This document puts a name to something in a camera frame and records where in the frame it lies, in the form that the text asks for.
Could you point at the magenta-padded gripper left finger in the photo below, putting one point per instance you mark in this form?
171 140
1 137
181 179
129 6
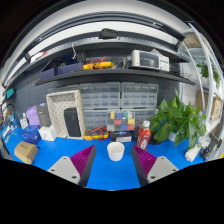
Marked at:
65 170

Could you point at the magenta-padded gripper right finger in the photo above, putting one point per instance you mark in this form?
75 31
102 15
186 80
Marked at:
161 170

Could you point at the red drink bottle white cap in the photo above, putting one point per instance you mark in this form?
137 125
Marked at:
144 138

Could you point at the white power adapter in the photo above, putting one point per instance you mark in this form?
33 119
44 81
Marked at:
192 154

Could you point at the white carton box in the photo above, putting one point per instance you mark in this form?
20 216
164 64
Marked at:
47 133

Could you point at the brown cardboard box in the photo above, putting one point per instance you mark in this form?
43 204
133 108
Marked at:
26 151

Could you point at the black speaker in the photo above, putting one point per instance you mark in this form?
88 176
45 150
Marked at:
72 122

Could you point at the white ceramic mug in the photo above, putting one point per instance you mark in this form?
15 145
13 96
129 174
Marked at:
115 153

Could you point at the blue carton box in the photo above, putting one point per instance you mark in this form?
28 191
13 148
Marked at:
30 134

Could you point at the green potted plant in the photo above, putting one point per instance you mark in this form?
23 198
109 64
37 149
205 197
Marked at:
176 120

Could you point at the black box with white label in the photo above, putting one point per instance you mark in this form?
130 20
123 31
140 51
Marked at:
120 136

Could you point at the grey small-parts drawer cabinet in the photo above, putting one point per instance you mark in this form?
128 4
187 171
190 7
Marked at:
95 118
100 96
145 115
139 95

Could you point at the dark grey flat box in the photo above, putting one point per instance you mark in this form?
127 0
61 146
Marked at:
44 115

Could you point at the purple plastic bag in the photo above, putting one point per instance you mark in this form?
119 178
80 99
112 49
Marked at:
32 116

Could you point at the clear organizer with colourful parts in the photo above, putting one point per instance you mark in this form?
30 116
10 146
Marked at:
121 120

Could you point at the white metal shelf rack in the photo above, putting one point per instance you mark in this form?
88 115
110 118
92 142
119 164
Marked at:
216 106

